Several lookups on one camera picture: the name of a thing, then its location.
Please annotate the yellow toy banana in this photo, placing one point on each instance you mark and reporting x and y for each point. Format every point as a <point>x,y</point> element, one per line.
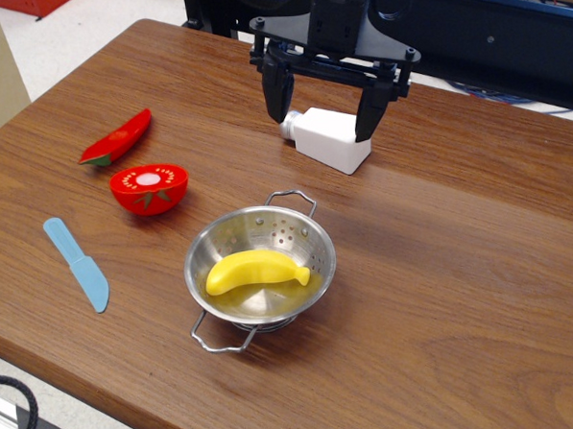
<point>249,267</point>

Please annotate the light blue toy knife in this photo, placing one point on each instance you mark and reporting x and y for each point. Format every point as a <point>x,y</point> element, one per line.
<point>87,272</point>

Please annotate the white salt shaker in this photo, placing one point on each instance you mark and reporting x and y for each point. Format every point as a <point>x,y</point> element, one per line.
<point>326,136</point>

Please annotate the red box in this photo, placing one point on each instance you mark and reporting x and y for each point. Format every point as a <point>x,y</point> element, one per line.
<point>38,8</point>

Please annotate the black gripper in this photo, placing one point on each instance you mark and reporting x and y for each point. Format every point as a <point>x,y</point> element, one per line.
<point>336,42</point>

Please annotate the steel colander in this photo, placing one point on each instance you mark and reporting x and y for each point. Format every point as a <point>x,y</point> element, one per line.
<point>285,223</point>

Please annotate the red toy tomato half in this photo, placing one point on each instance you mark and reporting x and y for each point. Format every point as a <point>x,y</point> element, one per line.
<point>151,189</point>

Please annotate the black metal frame rail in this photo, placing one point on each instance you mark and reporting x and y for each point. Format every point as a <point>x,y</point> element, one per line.
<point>518,47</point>

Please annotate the red toy chili pepper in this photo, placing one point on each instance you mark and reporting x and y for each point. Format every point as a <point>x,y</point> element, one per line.
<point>111,147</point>

